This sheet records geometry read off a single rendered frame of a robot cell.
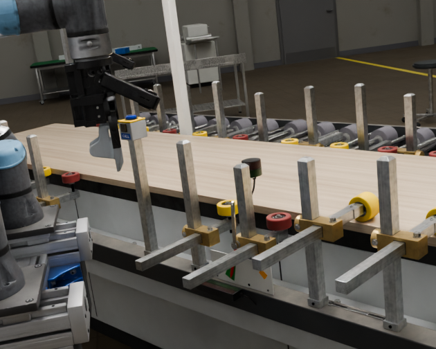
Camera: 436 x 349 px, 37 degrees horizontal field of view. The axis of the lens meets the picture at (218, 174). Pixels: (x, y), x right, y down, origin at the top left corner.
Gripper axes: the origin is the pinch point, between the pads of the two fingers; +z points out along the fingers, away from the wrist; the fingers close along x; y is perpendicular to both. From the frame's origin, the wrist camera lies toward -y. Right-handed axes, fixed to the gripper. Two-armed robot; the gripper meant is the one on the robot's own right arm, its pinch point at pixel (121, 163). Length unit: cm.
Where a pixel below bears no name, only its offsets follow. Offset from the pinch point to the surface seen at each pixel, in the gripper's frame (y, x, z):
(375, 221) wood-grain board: -71, -51, 42
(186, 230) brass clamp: -17, -86, 47
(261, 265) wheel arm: -30, -25, 37
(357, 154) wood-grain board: -96, -128, 41
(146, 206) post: -6, -105, 42
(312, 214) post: -49, -43, 33
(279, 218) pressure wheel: -46, -67, 41
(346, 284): -44, -4, 36
